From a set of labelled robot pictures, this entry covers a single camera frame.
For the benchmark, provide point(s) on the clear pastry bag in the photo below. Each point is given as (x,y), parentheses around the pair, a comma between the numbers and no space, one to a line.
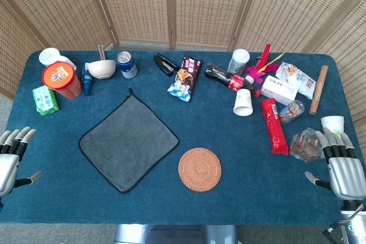
(306,144)

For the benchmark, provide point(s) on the white foam cup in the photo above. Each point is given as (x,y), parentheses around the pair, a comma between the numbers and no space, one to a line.
(333,122)

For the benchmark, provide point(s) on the blue and white drink can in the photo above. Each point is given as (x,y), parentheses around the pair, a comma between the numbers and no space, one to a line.
(127,67)

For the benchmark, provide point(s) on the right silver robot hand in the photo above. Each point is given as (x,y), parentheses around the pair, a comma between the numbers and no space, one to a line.
(347,175)

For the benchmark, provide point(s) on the white ceramic bowl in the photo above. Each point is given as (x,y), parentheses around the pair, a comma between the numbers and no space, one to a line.
(101,68)

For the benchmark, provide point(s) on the blue table cloth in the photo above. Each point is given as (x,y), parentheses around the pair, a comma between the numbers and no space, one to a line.
(171,207)

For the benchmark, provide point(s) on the bamboo folding screen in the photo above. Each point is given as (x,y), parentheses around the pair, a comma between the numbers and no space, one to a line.
(143,4)

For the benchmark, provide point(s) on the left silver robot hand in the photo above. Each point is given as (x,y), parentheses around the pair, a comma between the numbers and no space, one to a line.
(8,167)

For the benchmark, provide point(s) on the white paper cup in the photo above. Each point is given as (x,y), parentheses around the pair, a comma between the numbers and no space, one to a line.
(243,102)

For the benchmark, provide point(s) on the black stapler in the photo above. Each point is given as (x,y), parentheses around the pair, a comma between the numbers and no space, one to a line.
(164,64)

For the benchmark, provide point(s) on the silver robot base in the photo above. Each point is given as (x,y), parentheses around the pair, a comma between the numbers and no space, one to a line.
(174,235)

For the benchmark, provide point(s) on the red biscuit packet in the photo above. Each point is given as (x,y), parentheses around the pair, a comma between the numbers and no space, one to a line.
(274,127)

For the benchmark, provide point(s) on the orange instant noodle tub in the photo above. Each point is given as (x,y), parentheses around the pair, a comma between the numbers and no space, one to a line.
(60,75)

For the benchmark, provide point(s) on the white cup top left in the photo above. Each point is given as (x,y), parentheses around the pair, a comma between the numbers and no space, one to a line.
(50,55)

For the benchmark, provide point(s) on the wooden chopstick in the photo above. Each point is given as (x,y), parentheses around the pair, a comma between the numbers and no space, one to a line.
(102,53)

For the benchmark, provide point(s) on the clear small snack cup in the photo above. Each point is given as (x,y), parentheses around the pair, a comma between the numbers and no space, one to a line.
(291,111)

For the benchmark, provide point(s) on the white carton box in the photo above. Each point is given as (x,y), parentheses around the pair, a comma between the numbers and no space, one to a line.
(278,89)

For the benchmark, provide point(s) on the green tissue pack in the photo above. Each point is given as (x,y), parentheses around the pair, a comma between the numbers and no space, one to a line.
(45,101)

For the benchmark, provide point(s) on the dark chocolate snack bag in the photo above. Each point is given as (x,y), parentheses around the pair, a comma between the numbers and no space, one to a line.
(186,78)

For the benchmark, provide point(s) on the wooden rolling pin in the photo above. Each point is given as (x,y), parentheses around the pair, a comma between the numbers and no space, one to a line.
(318,89)

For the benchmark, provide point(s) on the white snack packet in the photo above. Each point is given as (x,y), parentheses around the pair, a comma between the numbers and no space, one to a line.
(297,76)

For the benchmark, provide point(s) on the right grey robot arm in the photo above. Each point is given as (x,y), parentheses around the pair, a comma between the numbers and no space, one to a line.
(356,227)

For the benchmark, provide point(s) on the pink red feather shuttlecock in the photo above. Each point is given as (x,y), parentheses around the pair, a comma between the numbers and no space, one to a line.
(257,71)

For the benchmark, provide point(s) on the green and white lidded cup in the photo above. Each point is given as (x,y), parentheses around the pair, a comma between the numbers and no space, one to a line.
(238,59)

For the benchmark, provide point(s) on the round woven rattan coaster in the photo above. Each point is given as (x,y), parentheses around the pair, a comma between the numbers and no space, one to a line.
(200,169)

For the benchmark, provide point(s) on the cola bottle with red label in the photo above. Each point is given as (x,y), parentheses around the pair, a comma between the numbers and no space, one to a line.
(220,74)

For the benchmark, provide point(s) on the grey blue cleaning cloth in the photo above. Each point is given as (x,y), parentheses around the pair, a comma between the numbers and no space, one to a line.
(128,141)

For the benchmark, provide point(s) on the blue spray bottle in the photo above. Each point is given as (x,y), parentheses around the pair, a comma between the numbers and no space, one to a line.
(87,81)

